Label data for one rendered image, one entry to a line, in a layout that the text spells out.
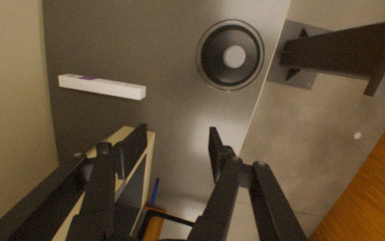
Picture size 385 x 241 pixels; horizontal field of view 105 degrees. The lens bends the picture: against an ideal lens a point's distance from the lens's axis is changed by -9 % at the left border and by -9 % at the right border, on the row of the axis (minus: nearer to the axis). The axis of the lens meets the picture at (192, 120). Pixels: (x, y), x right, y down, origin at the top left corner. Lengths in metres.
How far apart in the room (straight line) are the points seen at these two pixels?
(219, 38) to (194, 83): 0.27
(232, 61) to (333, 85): 1.62
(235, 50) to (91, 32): 0.47
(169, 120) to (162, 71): 0.16
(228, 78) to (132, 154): 0.18
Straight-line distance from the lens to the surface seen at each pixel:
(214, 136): 0.16
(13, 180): 0.81
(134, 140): 0.17
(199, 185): 0.68
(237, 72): 0.26
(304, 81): 1.66
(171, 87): 0.52
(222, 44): 0.26
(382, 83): 0.74
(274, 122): 1.67
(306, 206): 2.48
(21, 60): 0.71
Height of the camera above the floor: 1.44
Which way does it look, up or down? 69 degrees down
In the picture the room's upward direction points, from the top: 167 degrees counter-clockwise
